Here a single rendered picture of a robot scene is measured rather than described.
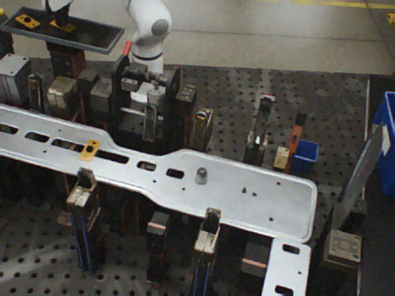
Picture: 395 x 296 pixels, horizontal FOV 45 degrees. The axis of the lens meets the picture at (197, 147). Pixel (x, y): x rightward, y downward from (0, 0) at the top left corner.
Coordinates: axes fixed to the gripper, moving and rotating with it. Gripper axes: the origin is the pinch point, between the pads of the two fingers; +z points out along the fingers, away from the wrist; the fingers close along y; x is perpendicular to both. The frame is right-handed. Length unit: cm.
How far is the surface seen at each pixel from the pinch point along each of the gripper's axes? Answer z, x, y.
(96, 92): 10.8, 23.2, 12.7
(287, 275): 19, 98, 33
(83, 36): 2.5, 9.1, 0.7
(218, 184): 19, 70, 17
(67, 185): 31, 27, 34
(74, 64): 13.4, 6.0, 3.3
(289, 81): 48, 58, -77
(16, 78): 9.4, 0.4, 22.8
